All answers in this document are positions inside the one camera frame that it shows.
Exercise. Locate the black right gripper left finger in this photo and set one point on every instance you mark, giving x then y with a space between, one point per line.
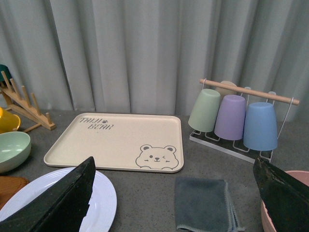
61 208

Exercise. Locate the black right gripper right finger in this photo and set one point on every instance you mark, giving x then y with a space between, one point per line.
286 198

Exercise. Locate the white ceramic plate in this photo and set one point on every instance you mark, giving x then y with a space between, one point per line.
102 205

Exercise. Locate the pink bowl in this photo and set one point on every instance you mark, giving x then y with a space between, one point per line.
302 176

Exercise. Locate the wooden brown tray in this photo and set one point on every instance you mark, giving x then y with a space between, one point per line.
9 186

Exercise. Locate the blue plastic cup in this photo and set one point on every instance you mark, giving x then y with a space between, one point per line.
260 128

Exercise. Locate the green bowl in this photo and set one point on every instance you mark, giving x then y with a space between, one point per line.
15 148

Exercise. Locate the grey folded cloth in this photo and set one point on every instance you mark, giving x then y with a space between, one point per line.
204 205

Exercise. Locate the purple plastic cup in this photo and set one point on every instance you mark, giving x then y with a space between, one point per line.
231 117

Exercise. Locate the beige bear tray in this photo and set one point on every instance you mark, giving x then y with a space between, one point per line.
145 143

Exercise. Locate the yellow mug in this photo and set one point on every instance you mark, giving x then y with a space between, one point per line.
8 122

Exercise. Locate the wooden dish rack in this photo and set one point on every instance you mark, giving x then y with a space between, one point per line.
24 104

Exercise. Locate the green plastic cup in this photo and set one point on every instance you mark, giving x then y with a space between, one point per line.
205 110

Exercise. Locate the dark green cup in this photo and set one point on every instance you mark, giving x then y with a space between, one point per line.
4 68

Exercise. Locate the grey curtain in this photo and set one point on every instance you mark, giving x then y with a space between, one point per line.
147 56

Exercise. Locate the white wire cup rack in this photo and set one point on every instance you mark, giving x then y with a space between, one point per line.
237 148

